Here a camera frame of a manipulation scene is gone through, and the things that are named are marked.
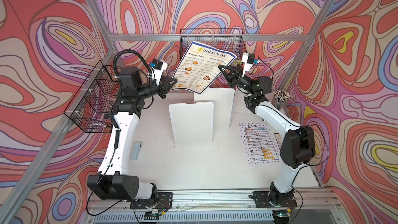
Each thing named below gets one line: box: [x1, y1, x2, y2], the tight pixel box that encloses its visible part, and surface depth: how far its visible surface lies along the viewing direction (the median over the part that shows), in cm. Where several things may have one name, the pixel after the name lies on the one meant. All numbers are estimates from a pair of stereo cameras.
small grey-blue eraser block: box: [131, 141, 143, 161], surface depth 88 cm
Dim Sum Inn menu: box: [171, 40, 238, 95], surface depth 63 cm
